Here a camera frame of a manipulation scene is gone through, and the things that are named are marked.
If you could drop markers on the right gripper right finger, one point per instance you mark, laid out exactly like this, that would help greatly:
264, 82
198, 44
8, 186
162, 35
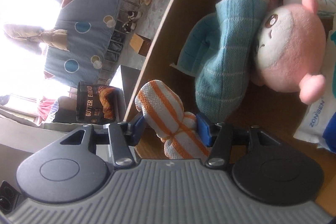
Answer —
218, 137

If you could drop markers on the blue white wet wipes pack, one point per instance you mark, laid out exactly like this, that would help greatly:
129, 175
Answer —
318, 125

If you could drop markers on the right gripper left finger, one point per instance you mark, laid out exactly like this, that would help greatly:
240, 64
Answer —
122, 136

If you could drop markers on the pink plush toy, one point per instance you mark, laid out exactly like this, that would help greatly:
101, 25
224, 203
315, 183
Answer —
289, 51

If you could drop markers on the orange striped white towel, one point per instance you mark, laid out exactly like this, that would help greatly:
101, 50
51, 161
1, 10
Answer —
164, 112

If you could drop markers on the butter bread box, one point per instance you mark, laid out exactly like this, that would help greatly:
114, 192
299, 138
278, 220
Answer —
96, 104

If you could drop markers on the brown cardboard box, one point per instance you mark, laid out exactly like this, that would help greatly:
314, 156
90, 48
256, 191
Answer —
276, 113

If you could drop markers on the teal checked towel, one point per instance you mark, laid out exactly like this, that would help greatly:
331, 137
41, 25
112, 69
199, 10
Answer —
217, 54

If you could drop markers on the blue patterned quilt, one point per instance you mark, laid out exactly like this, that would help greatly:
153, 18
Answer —
89, 25

